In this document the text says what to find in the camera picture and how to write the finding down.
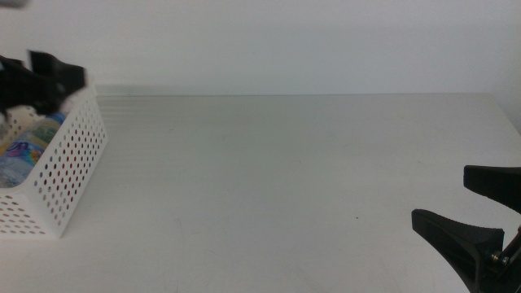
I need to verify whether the white perforated plastic basket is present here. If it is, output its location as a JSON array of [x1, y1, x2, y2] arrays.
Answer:
[[0, 81, 109, 239]]

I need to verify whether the clear water bottle blue cap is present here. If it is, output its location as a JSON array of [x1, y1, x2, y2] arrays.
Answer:
[[0, 112, 67, 190]]

